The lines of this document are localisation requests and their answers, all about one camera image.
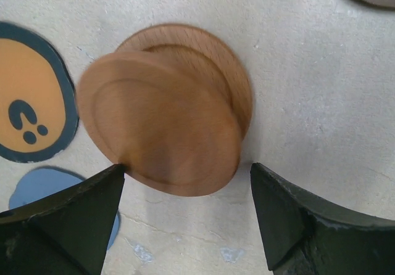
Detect light wooden coaster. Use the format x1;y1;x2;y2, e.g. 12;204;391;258
76;51;241;197
116;23;253;138

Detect orange black smiley coaster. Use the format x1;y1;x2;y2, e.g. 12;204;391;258
1;22;79;163

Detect light wooden coaster top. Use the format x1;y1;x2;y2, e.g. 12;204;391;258
76;51;241;197

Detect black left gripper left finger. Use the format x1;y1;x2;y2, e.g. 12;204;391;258
1;165;125;274

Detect light wooden coaster bottom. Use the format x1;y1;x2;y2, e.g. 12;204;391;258
116;23;253;138

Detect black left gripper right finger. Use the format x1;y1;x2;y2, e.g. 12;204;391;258
250;163;394;274

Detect blue round coaster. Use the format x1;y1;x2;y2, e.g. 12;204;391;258
9;166;120;250

